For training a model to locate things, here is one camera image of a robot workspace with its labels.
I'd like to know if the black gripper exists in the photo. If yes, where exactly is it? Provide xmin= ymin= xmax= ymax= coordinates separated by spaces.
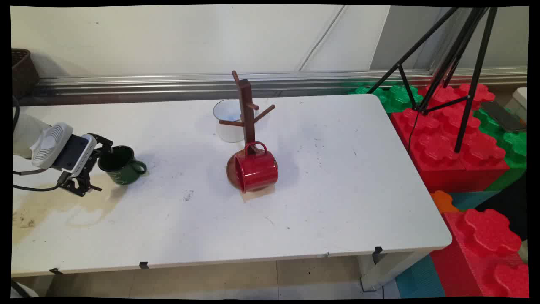
xmin=63 ymin=133 xmax=113 ymax=197

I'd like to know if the red enamel mug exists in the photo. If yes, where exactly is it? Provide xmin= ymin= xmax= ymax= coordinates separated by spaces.
xmin=233 ymin=141 xmax=278 ymax=193

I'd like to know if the green enamel mug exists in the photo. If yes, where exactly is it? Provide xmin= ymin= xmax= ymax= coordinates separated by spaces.
xmin=98 ymin=146 xmax=147 ymax=185

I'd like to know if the dark wicker basket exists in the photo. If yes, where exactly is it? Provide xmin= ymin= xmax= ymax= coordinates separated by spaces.
xmin=12 ymin=49 xmax=41 ymax=98

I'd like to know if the white enamel mug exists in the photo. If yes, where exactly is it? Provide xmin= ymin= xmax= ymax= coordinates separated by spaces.
xmin=213 ymin=99 xmax=258 ymax=143

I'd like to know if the brown wooden mug tree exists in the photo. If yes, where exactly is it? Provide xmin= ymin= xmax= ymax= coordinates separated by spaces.
xmin=219 ymin=71 xmax=278 ymax=191

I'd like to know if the white table leg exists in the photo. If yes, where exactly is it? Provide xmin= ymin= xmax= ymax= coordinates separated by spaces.
xmin=358 ymin=249 xmax=431 ymax=292

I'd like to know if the green foam block behind table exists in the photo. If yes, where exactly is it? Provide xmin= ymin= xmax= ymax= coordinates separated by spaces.
xmin=348 ymin=84 xmax=424 ymax=114

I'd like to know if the red foam block under tripod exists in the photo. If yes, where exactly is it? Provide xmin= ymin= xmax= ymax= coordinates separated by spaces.
xmin=390 ymin=82 xmax=511 ymax=193

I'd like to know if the teal foam floor mat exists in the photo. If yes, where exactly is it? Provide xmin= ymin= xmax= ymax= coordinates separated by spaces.
xmin=449 ymin=191 xmax=498 ymax=211
xmin=395 ymin=253 xmax=446 ymax=298

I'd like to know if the orange foam piece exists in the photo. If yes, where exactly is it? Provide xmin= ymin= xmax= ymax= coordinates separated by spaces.
xmin=430 ymin=190 xmax=460 ymax=214

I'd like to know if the black tripod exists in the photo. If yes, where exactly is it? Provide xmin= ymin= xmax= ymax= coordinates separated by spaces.
xmin=366 ymin=7 xmax=498 ymax=153

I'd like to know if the red foam block beside teal mat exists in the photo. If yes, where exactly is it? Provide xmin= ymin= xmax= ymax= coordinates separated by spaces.
xmin=430 ymin=209 xmax=529 ymax=298

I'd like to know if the black smartphone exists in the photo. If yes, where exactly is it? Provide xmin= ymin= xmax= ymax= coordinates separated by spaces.
xmin=481 ymin=101 xmax=527 ymax=132

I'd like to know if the green foam block holding phone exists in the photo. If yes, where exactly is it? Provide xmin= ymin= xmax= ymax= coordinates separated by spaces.
xmin=472 ymin=108 xmax=528 ymax=191

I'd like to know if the white box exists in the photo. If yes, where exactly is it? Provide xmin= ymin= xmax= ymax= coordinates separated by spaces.
xmin=505 ymin=87 xmax=528 ymax=123

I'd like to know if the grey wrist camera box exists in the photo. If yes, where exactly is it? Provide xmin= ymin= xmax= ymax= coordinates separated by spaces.
xmin=55 ymin=134 xmax=97 ymax=176

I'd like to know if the aluminium wall rail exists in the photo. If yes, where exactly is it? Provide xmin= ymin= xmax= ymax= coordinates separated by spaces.
xmin=19 ymin=67 xmax=528 ymax=106

